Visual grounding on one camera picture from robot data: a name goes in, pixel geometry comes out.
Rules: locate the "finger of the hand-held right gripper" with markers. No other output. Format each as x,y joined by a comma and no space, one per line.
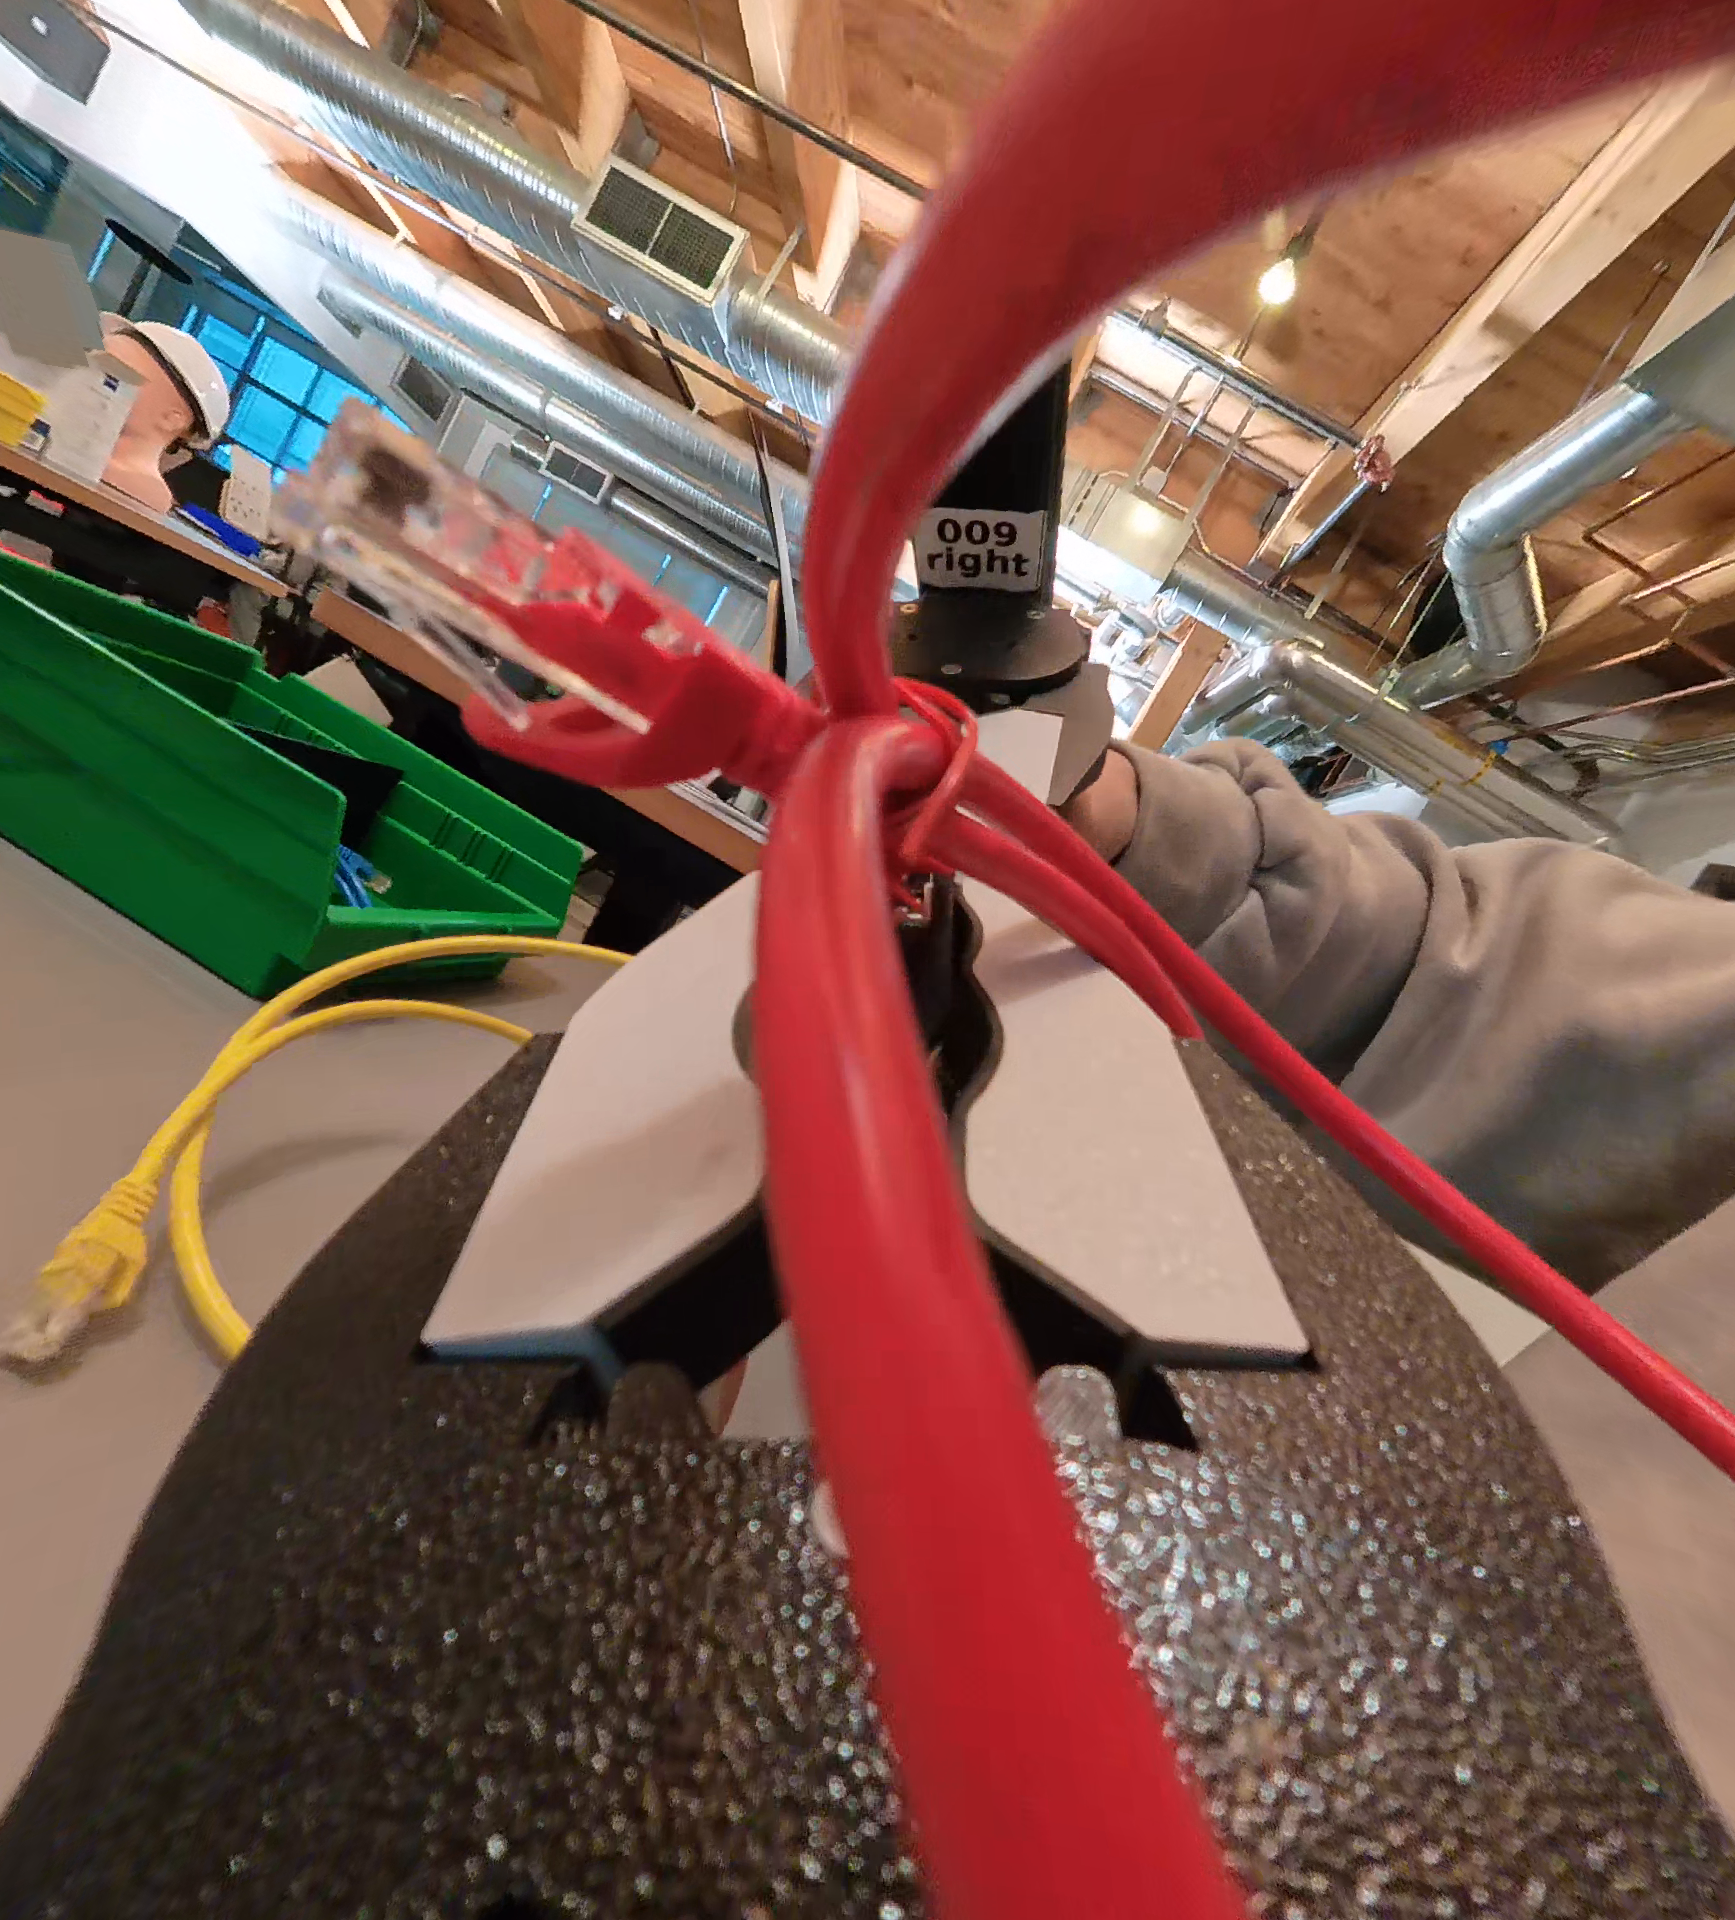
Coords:
1048,745

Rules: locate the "person's right forearm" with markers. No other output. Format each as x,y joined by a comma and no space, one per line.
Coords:
1528,991

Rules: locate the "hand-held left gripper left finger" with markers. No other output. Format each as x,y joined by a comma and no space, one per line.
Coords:
613,1170

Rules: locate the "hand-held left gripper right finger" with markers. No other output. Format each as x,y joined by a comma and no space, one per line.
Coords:
1124,1231

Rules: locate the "green plastic bin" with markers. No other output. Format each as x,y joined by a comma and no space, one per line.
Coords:
89,751

